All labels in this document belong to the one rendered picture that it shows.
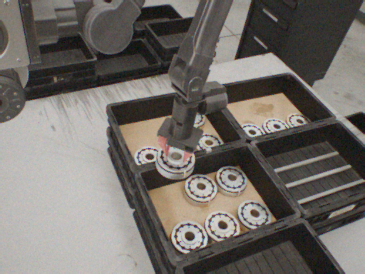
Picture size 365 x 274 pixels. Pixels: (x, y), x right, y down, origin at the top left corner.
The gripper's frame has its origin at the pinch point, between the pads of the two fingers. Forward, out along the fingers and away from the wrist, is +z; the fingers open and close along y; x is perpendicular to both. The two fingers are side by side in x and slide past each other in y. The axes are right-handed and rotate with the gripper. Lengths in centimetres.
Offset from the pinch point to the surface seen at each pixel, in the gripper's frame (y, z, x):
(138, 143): 18.2, 22.2, -18.1
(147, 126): 19.1, 22.3, -27.3
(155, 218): -0.8, 12.0, 12.5
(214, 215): -14.9, 19.1, -0.3
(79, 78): 80, 57, -76
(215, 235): -16.9, 19.1, 5.8
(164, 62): 46, 57, -116
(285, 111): -27, 22, -63
